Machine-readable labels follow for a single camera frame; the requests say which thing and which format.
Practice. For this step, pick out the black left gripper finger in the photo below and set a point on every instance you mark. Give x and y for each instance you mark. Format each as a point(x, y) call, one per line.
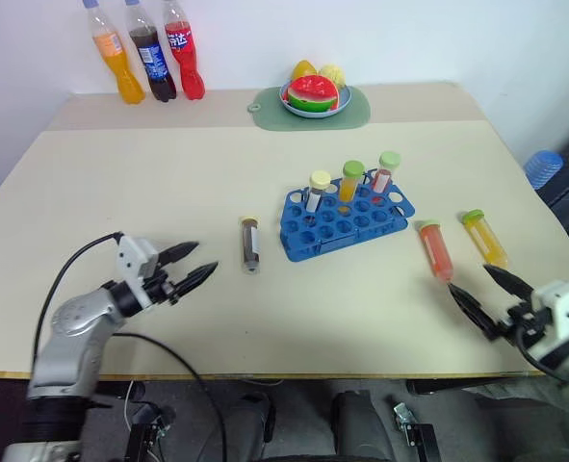
point(196, 278)
point(180, 251)

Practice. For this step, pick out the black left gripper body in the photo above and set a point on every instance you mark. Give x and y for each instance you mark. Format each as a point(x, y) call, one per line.
point(164, 288)

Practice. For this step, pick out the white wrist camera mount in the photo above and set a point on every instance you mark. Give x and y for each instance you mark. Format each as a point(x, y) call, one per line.
point(563, 308)
point(135, 260)

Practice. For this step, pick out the light green capped red tube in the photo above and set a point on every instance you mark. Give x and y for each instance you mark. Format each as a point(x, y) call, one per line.
point(389, 161)

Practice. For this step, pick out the red soda plastic bottle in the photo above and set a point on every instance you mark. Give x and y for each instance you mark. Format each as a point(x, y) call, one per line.
point(188, 62)

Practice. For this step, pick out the orange soda plastic bottle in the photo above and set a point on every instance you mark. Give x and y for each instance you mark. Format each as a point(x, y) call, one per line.
point(120, 72)

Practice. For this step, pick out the green capped yellow tube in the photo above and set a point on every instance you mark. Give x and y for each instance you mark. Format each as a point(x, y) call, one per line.
point(486, 238)

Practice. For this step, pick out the green capped orange tube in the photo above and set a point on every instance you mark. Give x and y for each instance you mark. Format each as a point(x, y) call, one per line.
point(352, 173)

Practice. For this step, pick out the black caster wheel bracket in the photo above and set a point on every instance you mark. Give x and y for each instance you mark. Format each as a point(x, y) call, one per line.
point(147, 433)
point(416, 433)

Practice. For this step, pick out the green silicone mat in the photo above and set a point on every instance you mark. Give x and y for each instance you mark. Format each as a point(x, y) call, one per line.
point(313, 122)

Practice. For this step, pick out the blue test tube rack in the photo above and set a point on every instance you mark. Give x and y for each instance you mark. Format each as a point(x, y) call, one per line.
point(342, 226)

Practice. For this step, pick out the pale yellow capped tube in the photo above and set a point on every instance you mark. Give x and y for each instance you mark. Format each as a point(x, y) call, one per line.
point(319, 180)

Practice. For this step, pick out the dark rounded shape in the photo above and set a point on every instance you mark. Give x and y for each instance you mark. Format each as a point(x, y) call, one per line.
point(361, 428)
point(250, 428)

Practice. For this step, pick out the dark tube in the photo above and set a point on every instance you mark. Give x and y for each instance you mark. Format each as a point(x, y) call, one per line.
point(250, 245)

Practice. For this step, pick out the bumpy yellow toy fruit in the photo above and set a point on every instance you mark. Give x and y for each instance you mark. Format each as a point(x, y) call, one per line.
point(334, 74)

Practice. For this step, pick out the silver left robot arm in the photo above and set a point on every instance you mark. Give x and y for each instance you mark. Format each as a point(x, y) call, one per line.
point(72, 332)

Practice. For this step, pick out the cola bottle blue label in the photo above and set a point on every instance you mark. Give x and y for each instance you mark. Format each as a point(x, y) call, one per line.
point(158, 77)

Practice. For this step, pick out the toy watermelon half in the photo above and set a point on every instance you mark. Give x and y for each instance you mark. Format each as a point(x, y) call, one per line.
point(313, 91)

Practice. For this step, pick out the orange capped red tube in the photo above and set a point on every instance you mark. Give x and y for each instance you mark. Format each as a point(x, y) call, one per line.
point(437, 250)

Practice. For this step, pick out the blue plate with fruit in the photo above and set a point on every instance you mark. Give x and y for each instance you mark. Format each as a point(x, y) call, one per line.
point(313, 113)

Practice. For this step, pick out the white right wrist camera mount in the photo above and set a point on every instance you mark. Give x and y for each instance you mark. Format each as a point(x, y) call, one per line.
point(563, 308)

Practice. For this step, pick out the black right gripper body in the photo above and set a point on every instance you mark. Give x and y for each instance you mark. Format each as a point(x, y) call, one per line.
point(525, 325)

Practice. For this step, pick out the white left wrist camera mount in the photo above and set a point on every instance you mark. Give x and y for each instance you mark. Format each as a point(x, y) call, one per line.
point(135, 260)

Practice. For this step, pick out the smooth yellow toy fruit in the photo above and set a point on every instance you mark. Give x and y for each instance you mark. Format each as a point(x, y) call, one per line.
point(303, 69)

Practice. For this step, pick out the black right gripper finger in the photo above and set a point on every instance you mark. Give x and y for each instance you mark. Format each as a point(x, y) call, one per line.
point(474, 310)
point(512, 285)

